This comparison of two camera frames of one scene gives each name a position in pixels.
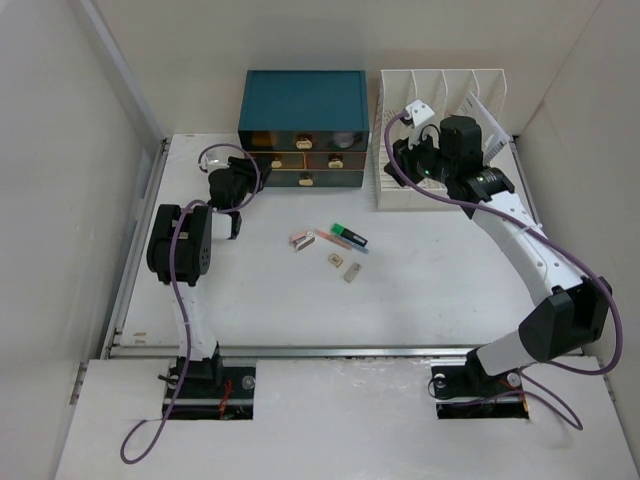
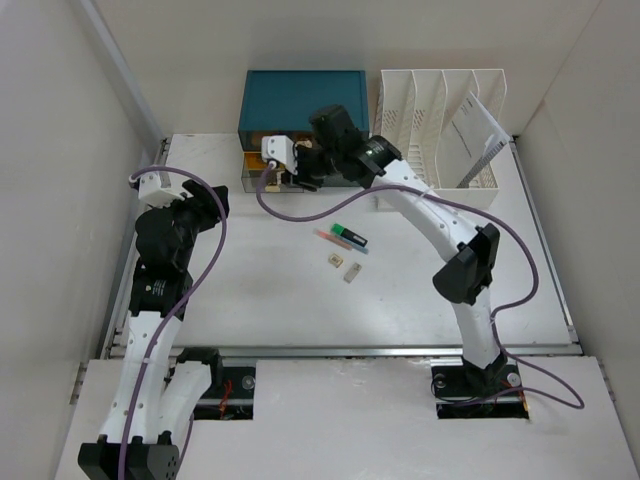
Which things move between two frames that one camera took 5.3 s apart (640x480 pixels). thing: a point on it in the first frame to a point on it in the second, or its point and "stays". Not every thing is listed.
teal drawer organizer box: (311, 125) stays
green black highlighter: (348, 234) stays
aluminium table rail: (302, 351) stays
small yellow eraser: (335, 260) stays
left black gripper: (245, 168) to (204, 204)
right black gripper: (404, 156) to (301, 179)
